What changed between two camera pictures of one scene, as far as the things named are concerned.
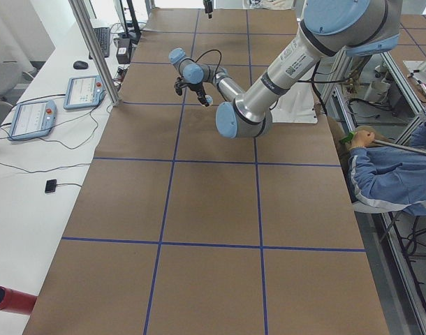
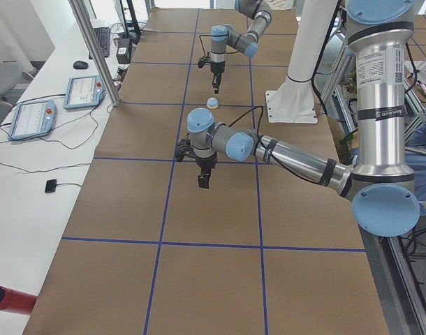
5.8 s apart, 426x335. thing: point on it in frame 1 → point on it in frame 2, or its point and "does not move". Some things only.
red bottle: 4,299 does not move
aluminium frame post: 90,37 does not move
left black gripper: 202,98 → 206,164
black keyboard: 103,35 does not move
